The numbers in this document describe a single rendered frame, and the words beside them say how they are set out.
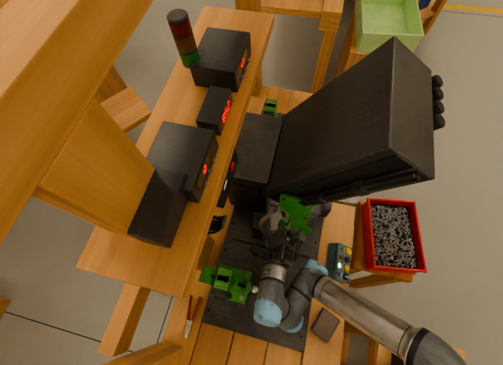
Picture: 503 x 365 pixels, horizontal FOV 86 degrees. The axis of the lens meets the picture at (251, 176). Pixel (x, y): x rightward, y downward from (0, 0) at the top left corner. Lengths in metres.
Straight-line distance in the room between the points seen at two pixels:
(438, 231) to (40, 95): 2.50
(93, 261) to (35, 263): 2.12
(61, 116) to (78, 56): 0.08
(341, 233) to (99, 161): 1.07
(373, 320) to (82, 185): 0.68
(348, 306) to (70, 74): 0.75
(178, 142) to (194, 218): 0.18
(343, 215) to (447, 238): 1.36
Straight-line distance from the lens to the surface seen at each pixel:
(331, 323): 1.23
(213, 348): 1.28
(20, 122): 0.37
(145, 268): 0.65
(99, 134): 0.46
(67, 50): 0.41
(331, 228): 1.30
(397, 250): 1.40
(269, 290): 0.80
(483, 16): 4.43
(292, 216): 1.01
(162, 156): 0.63
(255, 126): 1.09
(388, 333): 0.77
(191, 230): 0.63
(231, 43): 0.83
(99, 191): 0.48
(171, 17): 0.74
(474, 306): 2.57
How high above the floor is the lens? 2.13
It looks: 65 degrees down
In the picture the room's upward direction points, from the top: 7 degrees counter-clockwise
